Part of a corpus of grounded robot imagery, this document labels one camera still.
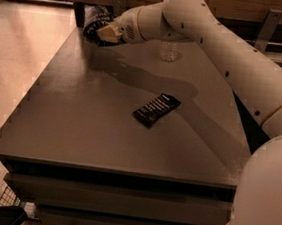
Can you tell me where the right grey metal bracket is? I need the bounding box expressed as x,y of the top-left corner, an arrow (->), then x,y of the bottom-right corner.
254,9 -> 282,52

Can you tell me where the left grey metal bracket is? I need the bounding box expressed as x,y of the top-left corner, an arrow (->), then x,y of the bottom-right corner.
112,0 -> 127,16

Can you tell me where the black snack bar wrapper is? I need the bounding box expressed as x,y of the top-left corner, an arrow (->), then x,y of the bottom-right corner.
132,94 -> 181,128

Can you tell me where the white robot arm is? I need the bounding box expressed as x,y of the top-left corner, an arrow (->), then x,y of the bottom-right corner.
97,0 -> 282,225

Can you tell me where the blue chip bag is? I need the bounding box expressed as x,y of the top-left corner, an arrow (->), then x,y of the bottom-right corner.
83,5 -> 113,47

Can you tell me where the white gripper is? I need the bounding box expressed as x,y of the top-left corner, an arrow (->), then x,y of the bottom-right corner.
96,7 -> 144,44

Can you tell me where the grey metal bracket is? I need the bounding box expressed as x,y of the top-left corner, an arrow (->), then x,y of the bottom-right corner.
112,0 -> 127,16
254,9 -> 282,52

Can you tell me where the wire mesh basket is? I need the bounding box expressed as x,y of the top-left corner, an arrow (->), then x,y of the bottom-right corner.
0,186 -> 25,208

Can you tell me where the upper grey drawer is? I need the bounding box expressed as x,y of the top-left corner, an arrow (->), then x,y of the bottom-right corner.
4,173 -> 232,225

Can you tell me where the clear plastic water bottle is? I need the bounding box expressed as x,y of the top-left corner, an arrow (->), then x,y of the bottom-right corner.
158,41 -> 179,62

